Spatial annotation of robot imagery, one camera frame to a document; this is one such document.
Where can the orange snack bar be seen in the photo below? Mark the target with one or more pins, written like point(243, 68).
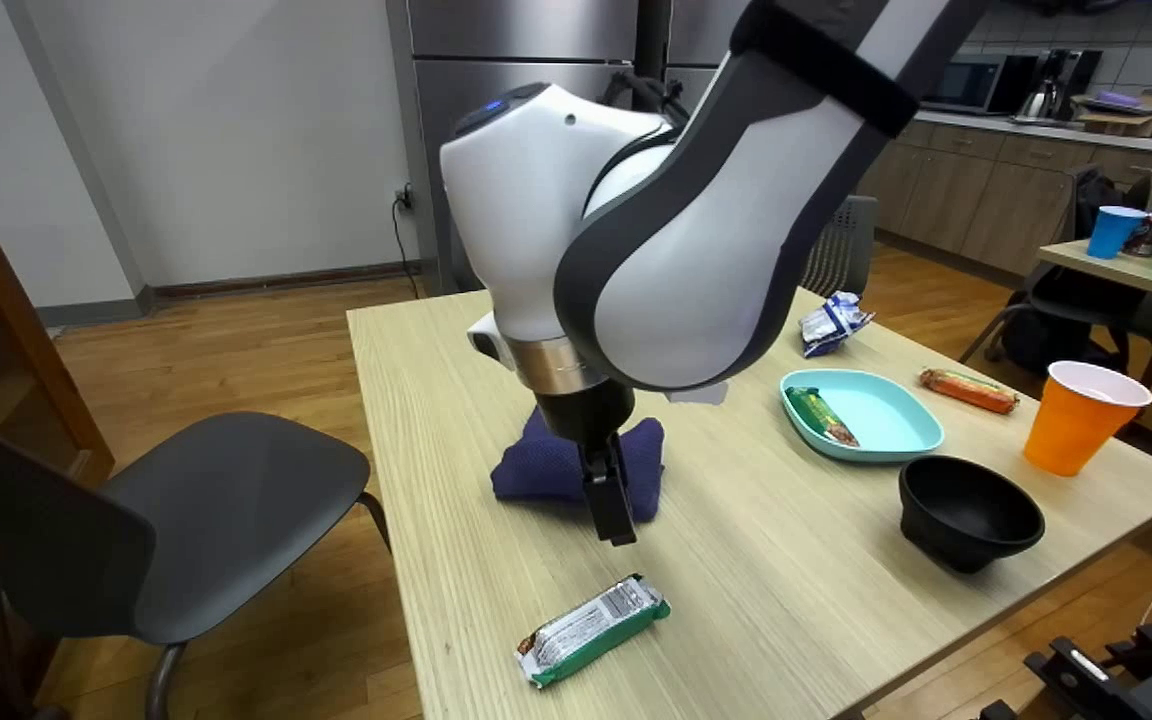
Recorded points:
point(968, 390)

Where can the drink can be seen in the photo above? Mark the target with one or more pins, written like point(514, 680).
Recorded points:
point(1148, 235)

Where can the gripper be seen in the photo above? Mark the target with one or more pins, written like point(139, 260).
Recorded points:
point(586, 412)

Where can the coffee maker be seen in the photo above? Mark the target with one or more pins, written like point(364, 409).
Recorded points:
point(1056, 90)

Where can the small green snack bar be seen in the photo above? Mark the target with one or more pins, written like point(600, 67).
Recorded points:
point(823, 415)

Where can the cardboard box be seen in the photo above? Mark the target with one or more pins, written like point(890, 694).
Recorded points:
point(1136, 118)

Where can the black stand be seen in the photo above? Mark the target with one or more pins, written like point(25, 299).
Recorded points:
point(1136, 680)

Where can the grey mesh chair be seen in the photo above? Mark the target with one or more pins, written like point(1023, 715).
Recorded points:
point(841, 250)

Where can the wall socket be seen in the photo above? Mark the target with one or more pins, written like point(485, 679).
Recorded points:
point(405, 198)

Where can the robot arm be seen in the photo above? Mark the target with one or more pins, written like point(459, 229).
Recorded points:
point(536, 200)

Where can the microwave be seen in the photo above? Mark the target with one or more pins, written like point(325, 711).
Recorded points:
point(971, 85)

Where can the stainless steel refrigerator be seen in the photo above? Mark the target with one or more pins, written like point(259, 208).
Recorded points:
point(516, 50)

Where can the black chair with backpack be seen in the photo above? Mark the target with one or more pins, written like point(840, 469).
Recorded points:
point(1066, 300)

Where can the blue plastic cup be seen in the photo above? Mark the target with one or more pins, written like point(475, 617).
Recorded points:
point(1111, 235)

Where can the crumpled white and blue packet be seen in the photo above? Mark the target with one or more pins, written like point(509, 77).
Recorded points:
point(833, 325)

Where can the light wooden table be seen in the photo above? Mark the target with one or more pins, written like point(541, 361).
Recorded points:
point(1106, 270)

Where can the wooden kitchen cabinets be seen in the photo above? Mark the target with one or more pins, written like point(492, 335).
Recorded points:
point(996, 200)

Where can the green and white snack bar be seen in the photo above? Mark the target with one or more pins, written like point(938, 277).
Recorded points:
point(591, 630)

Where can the orange plastic cup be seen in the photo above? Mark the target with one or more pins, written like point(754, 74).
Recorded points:
point(1076, 425)

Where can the black bowl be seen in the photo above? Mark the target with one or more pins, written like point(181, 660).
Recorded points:
point(966, 520)

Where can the teal plate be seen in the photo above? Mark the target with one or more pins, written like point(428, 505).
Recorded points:
point(886, 415)

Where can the navy blue bean bag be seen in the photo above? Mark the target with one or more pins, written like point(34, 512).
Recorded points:
point(536, 475)

